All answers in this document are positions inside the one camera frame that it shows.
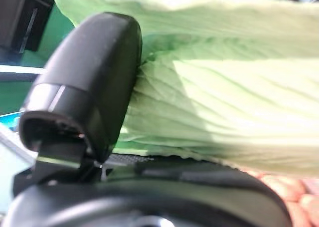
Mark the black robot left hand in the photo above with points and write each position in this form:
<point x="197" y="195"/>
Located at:
<point x="94" y="74"/>

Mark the toy napa cabbage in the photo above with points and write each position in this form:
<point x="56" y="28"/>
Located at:
<point x="224" y="87"/>

